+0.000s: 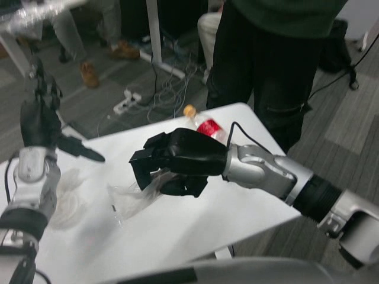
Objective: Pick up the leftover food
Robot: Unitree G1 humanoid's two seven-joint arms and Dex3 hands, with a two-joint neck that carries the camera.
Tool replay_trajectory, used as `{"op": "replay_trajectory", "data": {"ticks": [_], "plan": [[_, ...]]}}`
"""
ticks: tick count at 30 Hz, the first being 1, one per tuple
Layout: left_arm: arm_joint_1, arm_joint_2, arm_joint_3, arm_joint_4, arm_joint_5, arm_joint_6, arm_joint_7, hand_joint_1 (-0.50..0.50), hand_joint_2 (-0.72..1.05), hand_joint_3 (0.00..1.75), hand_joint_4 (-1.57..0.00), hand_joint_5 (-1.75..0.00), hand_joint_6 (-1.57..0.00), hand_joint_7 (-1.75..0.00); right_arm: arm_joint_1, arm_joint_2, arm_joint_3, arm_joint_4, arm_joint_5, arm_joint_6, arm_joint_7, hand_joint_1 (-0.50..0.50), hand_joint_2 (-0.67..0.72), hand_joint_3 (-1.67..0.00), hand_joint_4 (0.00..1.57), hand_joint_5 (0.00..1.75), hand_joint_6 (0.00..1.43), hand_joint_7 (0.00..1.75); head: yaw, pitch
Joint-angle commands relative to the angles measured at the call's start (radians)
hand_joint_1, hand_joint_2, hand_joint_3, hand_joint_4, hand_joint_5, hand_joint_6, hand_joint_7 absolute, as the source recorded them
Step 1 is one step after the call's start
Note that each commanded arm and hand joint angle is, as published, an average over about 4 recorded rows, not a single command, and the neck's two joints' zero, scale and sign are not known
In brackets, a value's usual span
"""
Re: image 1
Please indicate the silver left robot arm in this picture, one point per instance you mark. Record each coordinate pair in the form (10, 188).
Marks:
(32, 183)

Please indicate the clear plastic sheet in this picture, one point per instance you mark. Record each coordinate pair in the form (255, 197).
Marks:
(32, 13)

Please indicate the red label plastic bottle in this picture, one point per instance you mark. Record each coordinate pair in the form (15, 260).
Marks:
(208, 125)

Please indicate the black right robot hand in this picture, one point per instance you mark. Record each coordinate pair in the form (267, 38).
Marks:
(192, 154)

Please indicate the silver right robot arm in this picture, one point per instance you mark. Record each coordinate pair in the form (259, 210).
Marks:
(266, 171)

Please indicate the white power strip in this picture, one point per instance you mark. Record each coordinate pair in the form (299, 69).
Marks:
(128, 102)

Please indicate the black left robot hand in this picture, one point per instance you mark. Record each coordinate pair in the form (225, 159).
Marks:
(40, 124)

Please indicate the white office desk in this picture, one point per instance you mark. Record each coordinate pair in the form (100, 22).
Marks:
(155, 29)

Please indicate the seated person white trousers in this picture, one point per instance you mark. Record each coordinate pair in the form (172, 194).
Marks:
(207, 32)

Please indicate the black backpack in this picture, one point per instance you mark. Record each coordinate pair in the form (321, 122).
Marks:
(334, 47)

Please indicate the seated person black sweater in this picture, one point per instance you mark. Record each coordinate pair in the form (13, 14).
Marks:
(71, 32)

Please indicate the standing person in green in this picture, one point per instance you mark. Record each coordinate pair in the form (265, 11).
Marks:
(251, 59)

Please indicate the clear plastic bag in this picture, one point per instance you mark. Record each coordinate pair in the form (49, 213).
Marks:
(130, 198)

